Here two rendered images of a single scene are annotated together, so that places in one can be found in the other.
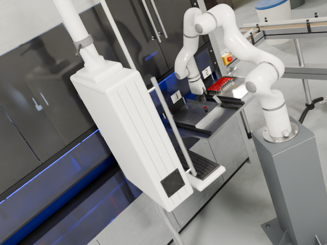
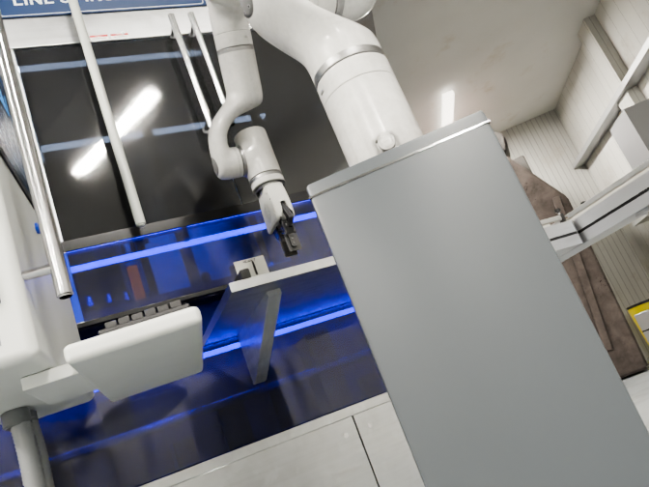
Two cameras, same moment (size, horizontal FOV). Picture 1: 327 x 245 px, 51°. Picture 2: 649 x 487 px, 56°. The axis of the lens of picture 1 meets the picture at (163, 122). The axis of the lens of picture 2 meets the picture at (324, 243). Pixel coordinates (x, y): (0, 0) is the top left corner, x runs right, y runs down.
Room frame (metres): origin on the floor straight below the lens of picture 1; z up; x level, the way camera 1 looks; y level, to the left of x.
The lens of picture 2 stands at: (0.65, -0.51, 0.56)
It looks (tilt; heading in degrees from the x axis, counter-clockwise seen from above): 16 degrees up; 6
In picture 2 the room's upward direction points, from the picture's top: 22 degrees counter-clockwise
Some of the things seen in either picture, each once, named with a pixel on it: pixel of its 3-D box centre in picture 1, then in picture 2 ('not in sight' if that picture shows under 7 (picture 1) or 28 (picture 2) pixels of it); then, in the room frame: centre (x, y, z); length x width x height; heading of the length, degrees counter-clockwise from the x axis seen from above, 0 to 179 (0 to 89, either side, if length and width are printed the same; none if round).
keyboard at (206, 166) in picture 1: (190, 160); (154, 343); (1.70, -0.05, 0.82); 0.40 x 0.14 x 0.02; 23
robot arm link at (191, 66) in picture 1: (189, 65); (255, 156); (2.03, -0.29, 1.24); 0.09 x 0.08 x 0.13; 117
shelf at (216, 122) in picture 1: (214, 103); (348, 284); (2.12, -0.38, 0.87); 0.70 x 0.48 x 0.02; 121
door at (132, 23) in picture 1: (125, 46); (128, 128); (2.09, 0.02, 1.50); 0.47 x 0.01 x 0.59; 121
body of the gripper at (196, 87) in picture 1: (196, 85); (275, 206); (2.03, -0.30, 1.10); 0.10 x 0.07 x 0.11; 31
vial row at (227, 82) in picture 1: (223, 86); not in sight; (2.25, -0.51, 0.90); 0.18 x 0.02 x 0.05; 120
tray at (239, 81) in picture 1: (232, 88); not in sight; (2.17, -0.55, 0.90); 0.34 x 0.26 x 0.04; 30
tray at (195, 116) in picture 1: (190, 113); not in sight; (2.10, -0.20, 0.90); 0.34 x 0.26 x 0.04; 31
